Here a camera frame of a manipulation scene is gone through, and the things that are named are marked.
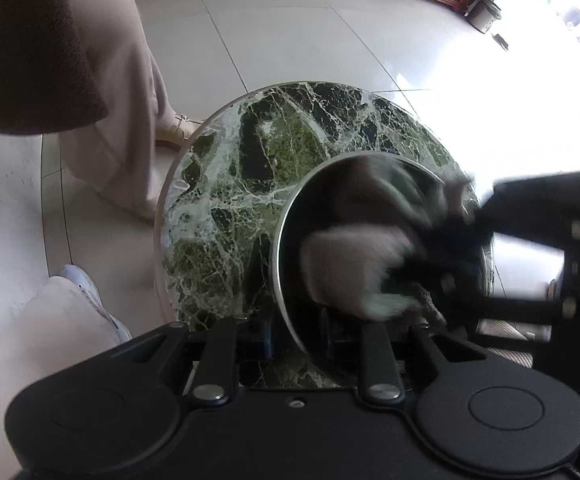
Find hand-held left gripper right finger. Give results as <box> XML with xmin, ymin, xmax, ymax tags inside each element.
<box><xmin>321</xmin><ymin>308</ymin><xmax>488</xmax><ymax>405</ymax></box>

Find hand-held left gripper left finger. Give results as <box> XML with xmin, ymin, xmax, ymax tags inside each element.
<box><xmin>111</xmin><ymin>306</ymin><xmax>275</xmax><ymax>407</ymax></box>

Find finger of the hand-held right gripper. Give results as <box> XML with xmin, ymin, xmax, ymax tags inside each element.
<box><xmin>422</xmin><ymin>169</ymin><xmax>580</xmax><ymax>253</ymax></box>
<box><xmin>385</xmin><ymin>255</ymin><xmax>580</xmax><ymax>333</ymax></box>

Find pink fluffy towel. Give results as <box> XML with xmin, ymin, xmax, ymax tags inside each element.
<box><xmin>300</xmin><ymin>157</ymin><xmax>475</xmax><ymax>331</ymax></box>

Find steel bowl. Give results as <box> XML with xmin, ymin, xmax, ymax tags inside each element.
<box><xmin>271</xmin><ymin>151</ymin><xmax>496</xmax><ymax>363</ymax></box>

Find round green marble table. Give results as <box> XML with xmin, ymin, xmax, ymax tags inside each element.
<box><xmin>154</xmin><ymin>80</ymin><xmax>495</xmax><ymax>391</ymax></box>

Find white sneaker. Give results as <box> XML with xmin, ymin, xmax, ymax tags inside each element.
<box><xmin>59</xmin><ymin>264</ymin><xmax>134</xmax><ymax>343</ymax></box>

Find metal bin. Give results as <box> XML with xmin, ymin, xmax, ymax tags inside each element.
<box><xmin>467</xmin><ymin>0</ymin><xmax>503</xmax><ymax>35</ymax></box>

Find person's left leg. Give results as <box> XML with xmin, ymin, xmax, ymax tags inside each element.
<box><xmin>0</xmin><ymin>275</ymin><xmax>121</xmax><ymax>480</ymax></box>

